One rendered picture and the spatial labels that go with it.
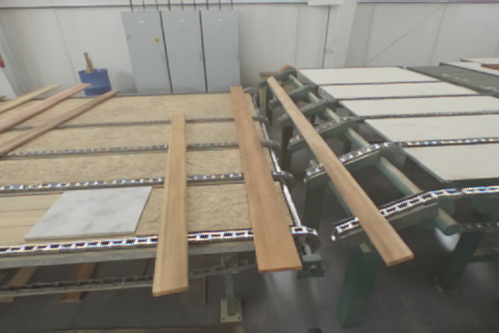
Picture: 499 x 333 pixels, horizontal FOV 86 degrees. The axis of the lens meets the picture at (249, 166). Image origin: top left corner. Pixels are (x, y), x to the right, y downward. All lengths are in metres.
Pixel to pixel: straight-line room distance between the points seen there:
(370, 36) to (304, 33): 1.70
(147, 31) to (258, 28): 2.54
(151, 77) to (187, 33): 1.28
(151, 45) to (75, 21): 1.93
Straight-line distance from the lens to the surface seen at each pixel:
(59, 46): 8.16
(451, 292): 2.79
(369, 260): 1.77
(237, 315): 2.24
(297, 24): 7.43
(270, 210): 1.66
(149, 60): 6.84
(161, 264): 1.43
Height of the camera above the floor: 1.91
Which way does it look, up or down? 29 degrees down
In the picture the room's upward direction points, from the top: 1 degrees counter-clockwise
